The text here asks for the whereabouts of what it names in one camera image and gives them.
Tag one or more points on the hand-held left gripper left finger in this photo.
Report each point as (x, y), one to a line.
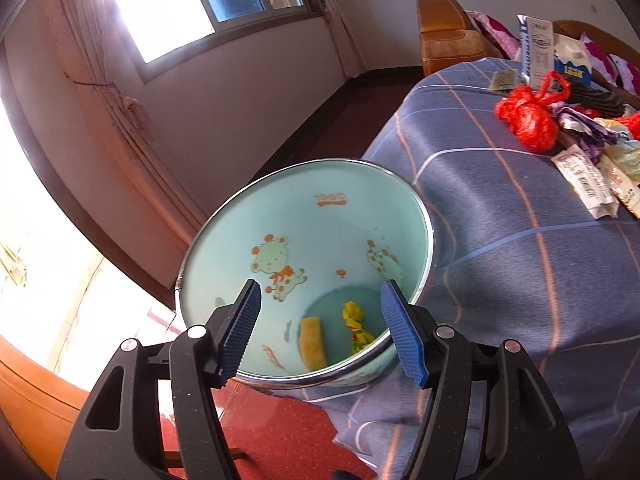
(240, 335)

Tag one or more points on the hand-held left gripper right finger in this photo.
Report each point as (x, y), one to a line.
(405, 340)

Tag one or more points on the light blue cartoon-print bin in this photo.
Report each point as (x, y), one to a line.
(310, 240)

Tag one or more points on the red plastic bag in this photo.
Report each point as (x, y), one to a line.
(530, 117)

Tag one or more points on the yellow green plastic wrapper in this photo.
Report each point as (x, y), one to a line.
(625, 152)

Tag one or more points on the red foam net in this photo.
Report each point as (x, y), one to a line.
(631, 122)

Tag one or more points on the yellow crumpled wrapper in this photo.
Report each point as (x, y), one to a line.
(356, 327)

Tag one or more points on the yellow sponge piece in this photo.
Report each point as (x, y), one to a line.
(312, 342)

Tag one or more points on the blue checked tablecloth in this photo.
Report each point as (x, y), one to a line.
(500, 240)

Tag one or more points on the white barcode wrapper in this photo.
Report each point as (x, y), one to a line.
(585, 177)

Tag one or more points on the cream snack wrapper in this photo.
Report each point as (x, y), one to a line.
(622, 187)

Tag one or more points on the flat green packet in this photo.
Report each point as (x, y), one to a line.
(502, 80)

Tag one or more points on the pink tied curtain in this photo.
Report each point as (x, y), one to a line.
(100, 85)
(335, 15)

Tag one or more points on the orange leather armchair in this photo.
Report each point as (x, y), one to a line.
(445, 35)

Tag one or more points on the black foam net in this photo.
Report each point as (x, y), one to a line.
(597, 97)

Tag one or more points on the tall white carton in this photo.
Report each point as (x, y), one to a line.
(537, 50)

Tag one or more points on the pink cloth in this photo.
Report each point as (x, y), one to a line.
(492, 30)

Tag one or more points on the blue and white milk carton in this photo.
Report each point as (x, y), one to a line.
(575, 62)

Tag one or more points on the sliding glass window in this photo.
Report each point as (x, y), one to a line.
(215, 5)

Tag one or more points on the pink floral cushion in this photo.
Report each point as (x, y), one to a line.
(602, 62)

